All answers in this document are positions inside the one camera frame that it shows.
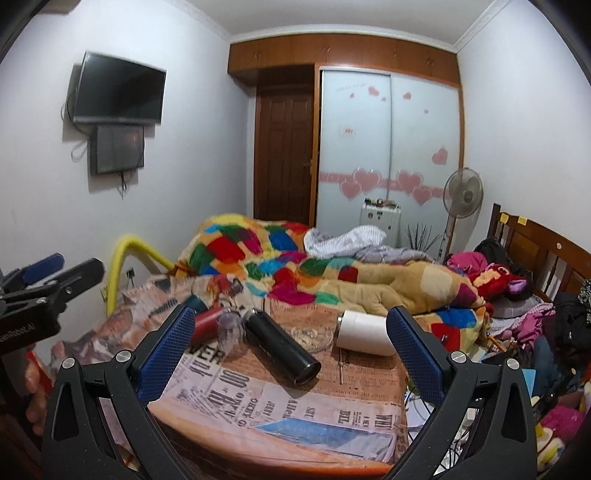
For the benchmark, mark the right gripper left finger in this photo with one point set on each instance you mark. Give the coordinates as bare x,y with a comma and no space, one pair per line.
77,442

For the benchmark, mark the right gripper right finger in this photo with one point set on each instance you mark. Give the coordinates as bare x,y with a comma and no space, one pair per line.
482,424

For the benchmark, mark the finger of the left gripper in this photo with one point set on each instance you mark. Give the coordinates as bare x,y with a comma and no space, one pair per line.
70,284
44,268

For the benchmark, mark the black thermos bottle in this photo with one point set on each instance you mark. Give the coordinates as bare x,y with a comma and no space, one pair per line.
289,356

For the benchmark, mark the red cup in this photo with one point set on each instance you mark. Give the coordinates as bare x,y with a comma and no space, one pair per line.
205,326

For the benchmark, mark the white thermos cup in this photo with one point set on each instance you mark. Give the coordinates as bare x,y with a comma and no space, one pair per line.
365,333

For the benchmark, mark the clear glass cup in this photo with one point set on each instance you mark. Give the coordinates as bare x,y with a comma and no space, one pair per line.
230,334

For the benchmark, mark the person left hand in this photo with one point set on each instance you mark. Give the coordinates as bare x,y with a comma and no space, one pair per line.
37,411

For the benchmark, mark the yellow foam tube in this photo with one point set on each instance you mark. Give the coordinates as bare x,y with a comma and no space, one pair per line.
128,246

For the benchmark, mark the red plush toy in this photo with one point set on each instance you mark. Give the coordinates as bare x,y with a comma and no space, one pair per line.
496,281

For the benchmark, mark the wooden headboard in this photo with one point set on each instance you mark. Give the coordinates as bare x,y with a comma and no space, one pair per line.
557,265

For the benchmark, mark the newspaper print tablecloth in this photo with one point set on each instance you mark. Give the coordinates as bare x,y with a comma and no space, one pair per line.
243,418

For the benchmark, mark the glass ashtray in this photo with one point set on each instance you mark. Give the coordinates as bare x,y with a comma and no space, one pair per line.
311,338

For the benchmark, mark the colourful patchwork blanket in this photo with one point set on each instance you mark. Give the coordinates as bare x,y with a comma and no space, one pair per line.
269,258

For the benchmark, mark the white striped cloth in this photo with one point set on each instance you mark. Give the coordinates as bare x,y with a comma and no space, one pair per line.
356,241

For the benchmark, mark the white small cabinet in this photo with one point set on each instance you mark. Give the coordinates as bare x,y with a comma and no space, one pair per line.
385,215

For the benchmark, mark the standing electric fan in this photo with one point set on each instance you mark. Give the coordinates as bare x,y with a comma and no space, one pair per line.
462,199

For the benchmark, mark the brown wooden door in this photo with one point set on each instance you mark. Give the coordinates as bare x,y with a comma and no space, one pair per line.
283,153

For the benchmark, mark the white sliding wardrobe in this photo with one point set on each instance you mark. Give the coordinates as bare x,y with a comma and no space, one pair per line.
386,136

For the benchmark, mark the small black wall monitor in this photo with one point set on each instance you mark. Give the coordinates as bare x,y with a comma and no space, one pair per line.
116,149

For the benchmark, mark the wall mounted black television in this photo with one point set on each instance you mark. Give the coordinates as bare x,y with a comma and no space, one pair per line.
113,90

